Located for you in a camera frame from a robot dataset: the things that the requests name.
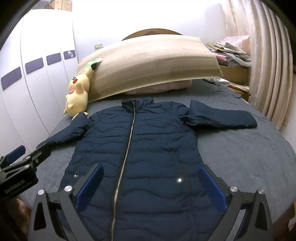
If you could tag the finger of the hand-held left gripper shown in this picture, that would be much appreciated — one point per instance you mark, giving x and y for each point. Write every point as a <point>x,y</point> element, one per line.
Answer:
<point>39,154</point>
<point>16,151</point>

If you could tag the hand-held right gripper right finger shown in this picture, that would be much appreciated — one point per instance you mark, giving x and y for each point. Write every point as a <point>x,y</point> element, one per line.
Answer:
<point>214,190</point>

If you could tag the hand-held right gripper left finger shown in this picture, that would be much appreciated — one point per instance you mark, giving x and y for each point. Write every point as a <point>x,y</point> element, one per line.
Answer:
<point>89,187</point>

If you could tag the navy quilted puffer jacket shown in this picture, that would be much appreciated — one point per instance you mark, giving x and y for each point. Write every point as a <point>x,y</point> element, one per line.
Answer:
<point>150,148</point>

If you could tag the pile of clothes and papers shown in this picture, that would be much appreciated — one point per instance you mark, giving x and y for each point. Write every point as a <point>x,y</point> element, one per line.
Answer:
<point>231,51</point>

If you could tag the bed with grey sheet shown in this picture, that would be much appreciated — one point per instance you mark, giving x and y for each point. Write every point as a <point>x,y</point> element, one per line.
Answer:
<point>242,157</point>

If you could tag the white wardrobe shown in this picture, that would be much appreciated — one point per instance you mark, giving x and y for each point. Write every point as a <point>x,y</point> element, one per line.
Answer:
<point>34,97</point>

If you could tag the yellow plush toy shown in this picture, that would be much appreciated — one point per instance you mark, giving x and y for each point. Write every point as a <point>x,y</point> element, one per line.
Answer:
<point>77,95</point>

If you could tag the purple flower-print wardrobe panel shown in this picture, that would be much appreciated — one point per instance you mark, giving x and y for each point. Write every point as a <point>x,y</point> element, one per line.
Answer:
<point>69,54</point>

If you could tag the green patterned cloth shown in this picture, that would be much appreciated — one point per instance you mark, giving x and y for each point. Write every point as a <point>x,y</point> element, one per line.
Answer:
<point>93,62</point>

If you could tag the silver grey cloth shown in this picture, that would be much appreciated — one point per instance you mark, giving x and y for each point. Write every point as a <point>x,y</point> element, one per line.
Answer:
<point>217,81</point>

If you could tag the pink pillow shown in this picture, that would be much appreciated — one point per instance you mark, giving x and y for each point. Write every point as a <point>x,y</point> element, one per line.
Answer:
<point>159,87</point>

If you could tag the wooden nightstand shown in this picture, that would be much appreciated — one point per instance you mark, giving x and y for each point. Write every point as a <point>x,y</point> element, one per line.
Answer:
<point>233,73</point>

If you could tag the wooden headboard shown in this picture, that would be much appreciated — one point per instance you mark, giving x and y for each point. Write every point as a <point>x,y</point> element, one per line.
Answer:
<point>150,62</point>
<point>150,31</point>

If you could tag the beige curtain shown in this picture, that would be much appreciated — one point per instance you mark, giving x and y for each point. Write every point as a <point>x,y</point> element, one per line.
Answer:
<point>266,58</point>

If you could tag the cardboard box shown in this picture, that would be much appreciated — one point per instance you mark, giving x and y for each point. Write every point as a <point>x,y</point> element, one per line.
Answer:
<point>49,5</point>
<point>63,5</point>

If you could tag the wall switch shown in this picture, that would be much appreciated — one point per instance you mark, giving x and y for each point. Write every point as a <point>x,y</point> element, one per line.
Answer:
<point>99,46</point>

